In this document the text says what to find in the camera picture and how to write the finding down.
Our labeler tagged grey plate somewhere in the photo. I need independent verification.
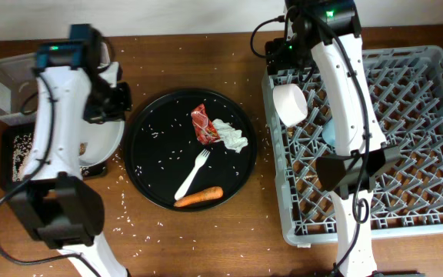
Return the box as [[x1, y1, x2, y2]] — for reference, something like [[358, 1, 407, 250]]
[[78, 120, 125, 167]]

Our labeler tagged pink bowl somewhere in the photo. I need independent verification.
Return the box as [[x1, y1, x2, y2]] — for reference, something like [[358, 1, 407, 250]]
[[272, 84, 308, 127]]

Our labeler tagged clear plastic bin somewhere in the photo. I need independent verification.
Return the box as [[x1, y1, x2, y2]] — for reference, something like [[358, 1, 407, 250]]
[[0, 42, 112, 126]]

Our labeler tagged grey dishwasher rack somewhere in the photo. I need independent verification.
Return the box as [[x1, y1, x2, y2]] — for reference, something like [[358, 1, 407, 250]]
[[261, 46, 443, 247]]

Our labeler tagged light blue cup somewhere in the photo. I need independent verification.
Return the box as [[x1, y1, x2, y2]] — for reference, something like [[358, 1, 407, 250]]
[[322, 118, 336, 147]]

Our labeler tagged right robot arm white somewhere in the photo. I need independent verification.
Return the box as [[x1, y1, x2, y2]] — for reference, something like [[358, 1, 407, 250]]
[[263, 1, 400, 276]]

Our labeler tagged white napkin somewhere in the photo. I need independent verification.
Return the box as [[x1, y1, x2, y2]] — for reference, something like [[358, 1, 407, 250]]
[[212, 118, 248, 153]]

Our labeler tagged round black tray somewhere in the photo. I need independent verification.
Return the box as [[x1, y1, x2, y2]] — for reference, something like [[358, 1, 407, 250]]
[[123, 88, 257, 212]]

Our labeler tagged red snack wrapper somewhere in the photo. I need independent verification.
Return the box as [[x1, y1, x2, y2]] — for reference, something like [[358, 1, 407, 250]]
[[191, 104, 220, 145]]

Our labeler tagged black rectangular tray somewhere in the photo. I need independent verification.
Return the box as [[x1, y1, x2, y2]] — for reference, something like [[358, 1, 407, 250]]
[[0, 123, 107, 192]]

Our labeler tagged white plastic fork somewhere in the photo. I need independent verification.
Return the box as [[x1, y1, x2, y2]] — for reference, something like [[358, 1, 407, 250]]
[[175, 149, 210, 201]]

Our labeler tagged orange carrot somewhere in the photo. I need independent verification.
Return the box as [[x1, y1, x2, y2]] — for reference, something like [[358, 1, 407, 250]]
[[174, 186, 224, 208]]

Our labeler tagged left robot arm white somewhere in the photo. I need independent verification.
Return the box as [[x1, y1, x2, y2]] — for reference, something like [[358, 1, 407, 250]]
[[3, 24, 132, 276]]

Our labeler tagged rice and food pile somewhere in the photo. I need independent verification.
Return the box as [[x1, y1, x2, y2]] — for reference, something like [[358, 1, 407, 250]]
[[12, 133, 33, 182]]

